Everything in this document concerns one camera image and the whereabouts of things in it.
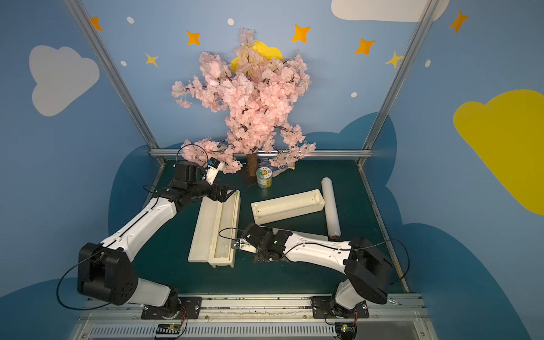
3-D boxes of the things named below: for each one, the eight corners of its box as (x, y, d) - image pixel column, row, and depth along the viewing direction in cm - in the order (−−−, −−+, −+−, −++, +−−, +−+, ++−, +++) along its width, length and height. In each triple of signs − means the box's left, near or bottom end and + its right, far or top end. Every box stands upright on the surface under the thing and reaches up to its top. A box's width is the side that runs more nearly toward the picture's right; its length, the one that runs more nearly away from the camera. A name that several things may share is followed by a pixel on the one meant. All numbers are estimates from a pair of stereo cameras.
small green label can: (257, 188, 111) (256, 178, 105) (257, 176, 117) (257, 166, 110) (272, 188, 111) (272, 179, 105) (272, 176, 117) (272, 166, 110)
